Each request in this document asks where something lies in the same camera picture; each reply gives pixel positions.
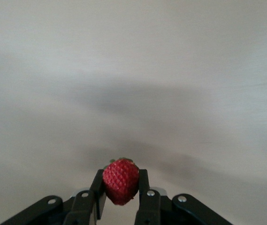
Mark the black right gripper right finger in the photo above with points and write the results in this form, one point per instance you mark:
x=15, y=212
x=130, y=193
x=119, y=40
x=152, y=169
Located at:
x=149, y=208

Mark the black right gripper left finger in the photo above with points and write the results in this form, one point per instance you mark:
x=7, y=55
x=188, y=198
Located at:
x=81, y=206

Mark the red toy strawberry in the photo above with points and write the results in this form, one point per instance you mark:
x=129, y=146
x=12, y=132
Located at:
x=121, y=180

